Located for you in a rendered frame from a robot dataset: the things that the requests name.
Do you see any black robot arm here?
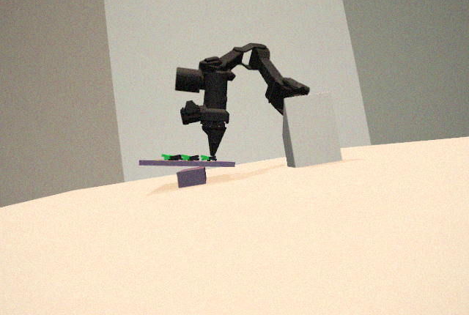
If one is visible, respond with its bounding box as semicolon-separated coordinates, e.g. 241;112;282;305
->
174;43;310;125

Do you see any pink switch panel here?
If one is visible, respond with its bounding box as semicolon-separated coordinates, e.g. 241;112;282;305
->
139;154;235;188

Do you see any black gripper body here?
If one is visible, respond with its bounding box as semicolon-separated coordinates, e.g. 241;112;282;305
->
201;92;229;127

